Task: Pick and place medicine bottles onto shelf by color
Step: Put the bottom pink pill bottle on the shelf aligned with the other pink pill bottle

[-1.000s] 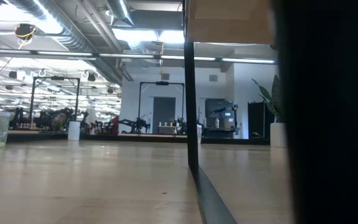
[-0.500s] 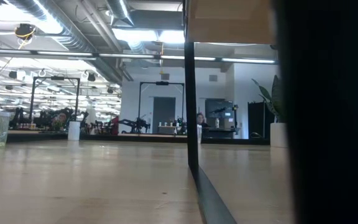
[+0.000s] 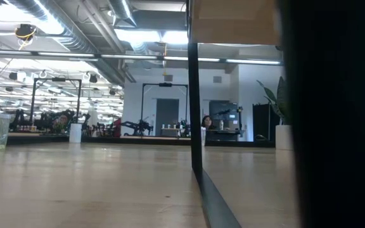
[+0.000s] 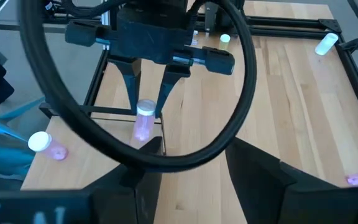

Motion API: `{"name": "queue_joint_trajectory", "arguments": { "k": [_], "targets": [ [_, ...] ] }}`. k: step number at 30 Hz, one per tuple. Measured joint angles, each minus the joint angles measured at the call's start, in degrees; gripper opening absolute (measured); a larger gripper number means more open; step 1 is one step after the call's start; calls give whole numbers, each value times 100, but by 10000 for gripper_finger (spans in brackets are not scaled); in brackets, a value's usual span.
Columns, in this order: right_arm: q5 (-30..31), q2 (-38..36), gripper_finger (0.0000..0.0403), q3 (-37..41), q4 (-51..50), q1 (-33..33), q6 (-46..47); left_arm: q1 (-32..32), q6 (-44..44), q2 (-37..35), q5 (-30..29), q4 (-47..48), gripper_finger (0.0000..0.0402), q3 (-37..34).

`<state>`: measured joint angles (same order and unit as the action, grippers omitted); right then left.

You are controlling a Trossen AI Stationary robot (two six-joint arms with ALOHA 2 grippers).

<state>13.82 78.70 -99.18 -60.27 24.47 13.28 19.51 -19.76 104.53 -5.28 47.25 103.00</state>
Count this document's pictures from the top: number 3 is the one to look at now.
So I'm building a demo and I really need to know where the person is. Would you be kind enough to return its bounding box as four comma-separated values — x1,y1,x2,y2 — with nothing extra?
200,115,217,131

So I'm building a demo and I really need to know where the clear medicine bottle white cap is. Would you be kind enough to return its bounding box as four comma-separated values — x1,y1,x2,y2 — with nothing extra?
69,123,82,144

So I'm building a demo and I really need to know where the ribbed silver duct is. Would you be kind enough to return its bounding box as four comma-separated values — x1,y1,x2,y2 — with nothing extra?
8,0,138,85

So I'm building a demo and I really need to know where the black aluminium table frame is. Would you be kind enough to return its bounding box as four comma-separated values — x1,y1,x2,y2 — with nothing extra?
6,134,277,148

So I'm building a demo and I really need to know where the long ceiling light bar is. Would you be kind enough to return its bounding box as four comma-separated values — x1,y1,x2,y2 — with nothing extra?
0,47,281,66

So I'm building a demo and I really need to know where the grey cabinet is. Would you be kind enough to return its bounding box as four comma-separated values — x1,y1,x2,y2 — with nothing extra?
208,100,244,142

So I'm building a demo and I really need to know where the black ceiling device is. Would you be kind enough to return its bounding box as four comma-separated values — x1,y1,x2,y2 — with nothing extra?
14,23,38,41

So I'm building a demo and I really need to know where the grey door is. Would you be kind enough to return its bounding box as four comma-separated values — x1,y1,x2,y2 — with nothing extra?
155,98,180,129

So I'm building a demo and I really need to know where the black blurred post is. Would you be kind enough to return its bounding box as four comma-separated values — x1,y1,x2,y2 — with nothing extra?
277,0,365,228

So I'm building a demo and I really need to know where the green artificial plant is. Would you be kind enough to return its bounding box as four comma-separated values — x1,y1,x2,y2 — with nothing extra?
256,75,293,126

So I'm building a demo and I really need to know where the white plant pot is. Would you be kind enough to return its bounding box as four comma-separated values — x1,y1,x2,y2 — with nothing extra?
274,124,294,151

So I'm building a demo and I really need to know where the black gantry frame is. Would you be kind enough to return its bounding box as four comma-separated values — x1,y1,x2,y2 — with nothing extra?
141,82,189,137
30,77,82,127

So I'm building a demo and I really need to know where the smooth silver duct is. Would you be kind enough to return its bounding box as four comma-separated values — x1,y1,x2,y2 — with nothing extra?
108,0,138,28

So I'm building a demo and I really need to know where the black cabinet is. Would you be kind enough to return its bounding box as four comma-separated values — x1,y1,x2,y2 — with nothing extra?
252,103,280,143

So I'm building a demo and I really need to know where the red object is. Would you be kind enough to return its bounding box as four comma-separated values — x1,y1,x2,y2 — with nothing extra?
111,117,122,137

